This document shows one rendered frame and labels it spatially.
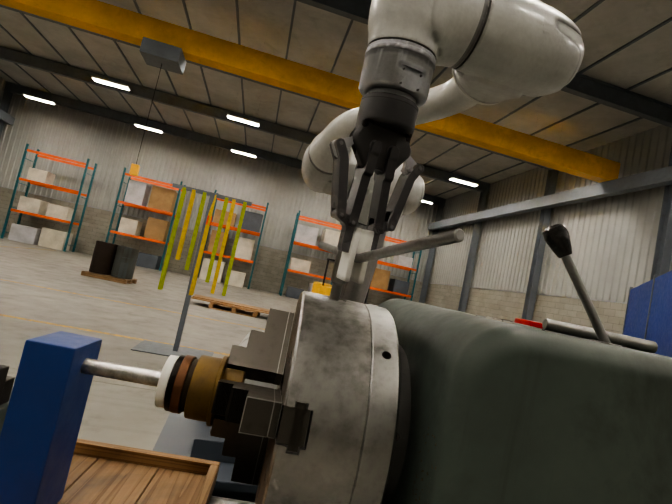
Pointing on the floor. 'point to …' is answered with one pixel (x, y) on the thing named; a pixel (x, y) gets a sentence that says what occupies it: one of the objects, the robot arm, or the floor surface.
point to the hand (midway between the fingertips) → (355, 254)
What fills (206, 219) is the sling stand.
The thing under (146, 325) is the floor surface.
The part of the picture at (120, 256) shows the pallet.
